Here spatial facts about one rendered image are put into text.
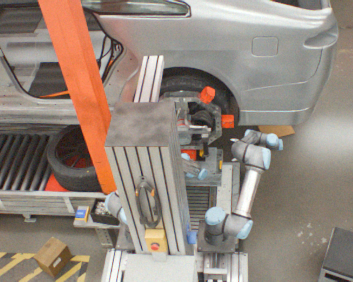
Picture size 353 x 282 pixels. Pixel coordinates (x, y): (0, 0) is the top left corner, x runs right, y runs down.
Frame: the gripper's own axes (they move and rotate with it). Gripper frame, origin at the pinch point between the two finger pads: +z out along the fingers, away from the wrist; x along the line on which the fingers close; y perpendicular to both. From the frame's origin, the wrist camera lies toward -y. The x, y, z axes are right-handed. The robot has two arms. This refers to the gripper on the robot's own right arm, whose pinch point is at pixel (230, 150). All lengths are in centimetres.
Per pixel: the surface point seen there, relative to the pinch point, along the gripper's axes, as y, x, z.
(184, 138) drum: 1.0, -11.9, 32.6
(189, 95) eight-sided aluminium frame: 14.8, -38.5, 24.2
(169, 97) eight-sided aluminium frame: 18, -38, 38
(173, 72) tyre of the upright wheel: 13, -58, 36
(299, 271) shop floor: -61, 82, -37
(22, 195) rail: -13, 17, 172
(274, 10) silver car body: 50, -73, -40
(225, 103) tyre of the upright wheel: -3.3, -36.4, 2.7
